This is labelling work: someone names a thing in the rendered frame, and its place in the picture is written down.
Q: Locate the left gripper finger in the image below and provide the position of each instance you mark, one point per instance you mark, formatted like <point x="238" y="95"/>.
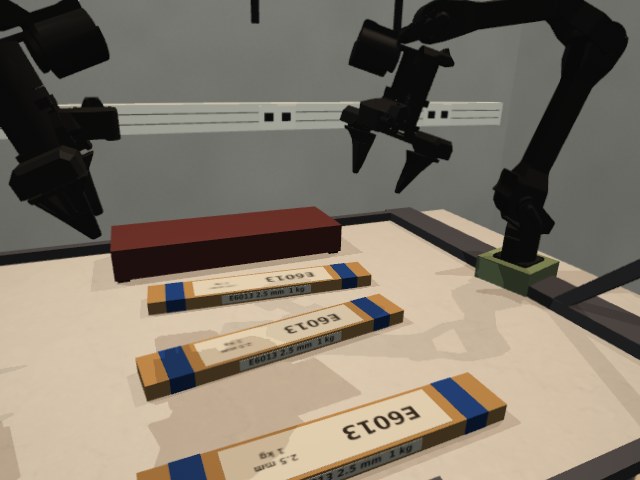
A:
<point x="70" y="206"/>
<point x="89" y="188"/>

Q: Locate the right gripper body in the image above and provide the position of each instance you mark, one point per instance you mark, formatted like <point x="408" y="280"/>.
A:
<point x="423" y="143"/>

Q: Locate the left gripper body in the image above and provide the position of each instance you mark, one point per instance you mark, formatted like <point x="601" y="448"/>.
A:
<point x="27" y="124"/>

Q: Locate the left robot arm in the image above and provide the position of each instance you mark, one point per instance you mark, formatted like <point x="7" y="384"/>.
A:
<point x="62" y="37"/>

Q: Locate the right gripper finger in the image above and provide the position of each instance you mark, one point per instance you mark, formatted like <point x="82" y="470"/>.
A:
<point x="361" y="143"/>
<point x="413" y="166"/>

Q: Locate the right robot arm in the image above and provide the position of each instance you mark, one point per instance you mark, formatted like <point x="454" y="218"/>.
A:
<point x="591" y="51"/>

